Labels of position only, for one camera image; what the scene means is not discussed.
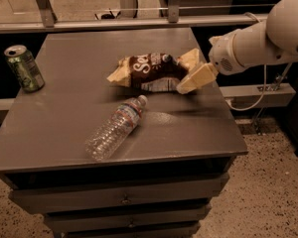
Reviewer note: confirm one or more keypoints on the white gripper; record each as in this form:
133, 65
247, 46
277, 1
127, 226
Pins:
221, 56

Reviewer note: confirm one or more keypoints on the brown chip bag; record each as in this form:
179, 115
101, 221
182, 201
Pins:
154, 72

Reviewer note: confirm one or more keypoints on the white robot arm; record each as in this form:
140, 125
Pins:
269, 42

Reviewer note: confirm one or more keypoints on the clear plastic water bottle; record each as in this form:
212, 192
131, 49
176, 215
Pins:
106, 139

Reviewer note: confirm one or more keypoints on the grey drawer cabinet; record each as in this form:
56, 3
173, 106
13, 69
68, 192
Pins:
170, 166

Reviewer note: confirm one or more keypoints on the top drawer knob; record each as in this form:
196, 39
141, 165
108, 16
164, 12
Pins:
125, 200

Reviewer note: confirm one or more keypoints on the drawer knob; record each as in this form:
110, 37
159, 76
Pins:
131, 224
125, 200

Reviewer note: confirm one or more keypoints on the green soda can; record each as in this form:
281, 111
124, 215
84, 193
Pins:
23, 65

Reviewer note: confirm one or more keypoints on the metal window rail frame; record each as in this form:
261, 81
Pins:
26, 16

